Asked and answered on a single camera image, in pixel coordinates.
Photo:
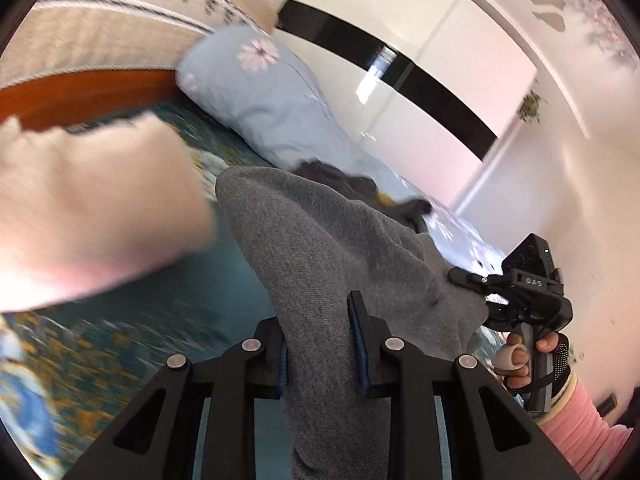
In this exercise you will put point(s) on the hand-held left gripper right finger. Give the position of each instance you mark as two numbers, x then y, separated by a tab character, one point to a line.
359	345

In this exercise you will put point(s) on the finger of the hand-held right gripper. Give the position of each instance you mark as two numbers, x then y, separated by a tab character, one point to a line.
500	310
470	278

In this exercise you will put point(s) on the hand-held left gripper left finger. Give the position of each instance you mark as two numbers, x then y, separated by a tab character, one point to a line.
283	365

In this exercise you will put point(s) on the grey sweater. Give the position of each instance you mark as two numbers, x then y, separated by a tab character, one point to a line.
320	260

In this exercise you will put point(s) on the person's right forearm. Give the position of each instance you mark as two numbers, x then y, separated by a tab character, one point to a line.
585	420

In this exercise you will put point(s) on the person's right hand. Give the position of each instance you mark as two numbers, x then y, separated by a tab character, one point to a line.
515	360

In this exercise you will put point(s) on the mustard yellow knit sweater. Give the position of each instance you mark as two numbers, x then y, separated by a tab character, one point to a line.
386	199

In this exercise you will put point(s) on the dark garment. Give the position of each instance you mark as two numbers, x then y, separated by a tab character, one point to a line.
340	177

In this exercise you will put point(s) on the teal floral blanket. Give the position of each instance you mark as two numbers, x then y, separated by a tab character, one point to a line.
100	350

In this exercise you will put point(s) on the beige quilted headboard cover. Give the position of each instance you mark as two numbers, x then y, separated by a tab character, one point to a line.
100	25

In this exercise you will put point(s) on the green plant wall decal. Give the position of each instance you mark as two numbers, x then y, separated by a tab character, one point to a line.
531	106

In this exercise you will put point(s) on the pink flower wall decal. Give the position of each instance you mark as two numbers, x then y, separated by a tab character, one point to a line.
605	25

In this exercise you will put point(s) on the wooden bed frame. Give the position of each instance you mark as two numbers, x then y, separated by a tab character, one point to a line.
75	95

